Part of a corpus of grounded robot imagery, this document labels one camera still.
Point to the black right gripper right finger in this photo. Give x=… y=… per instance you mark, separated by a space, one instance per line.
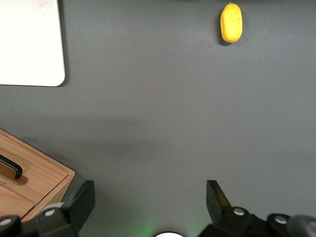
x=213 y=200

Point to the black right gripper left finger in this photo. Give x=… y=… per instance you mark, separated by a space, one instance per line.
x=79 y=200

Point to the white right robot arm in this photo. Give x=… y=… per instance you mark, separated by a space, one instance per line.
x=169 y=234

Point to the white rectangular tray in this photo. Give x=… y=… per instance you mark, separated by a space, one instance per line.
x=29 y=42

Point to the wooden drawer front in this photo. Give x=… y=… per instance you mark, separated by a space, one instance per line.
x=47 y=170
x=12 y=200

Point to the wooden two-drawer cabinet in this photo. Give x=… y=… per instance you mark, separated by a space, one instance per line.
x=44 y=172

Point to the yellow lemon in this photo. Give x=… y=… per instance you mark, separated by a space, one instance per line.
x=231 y=23

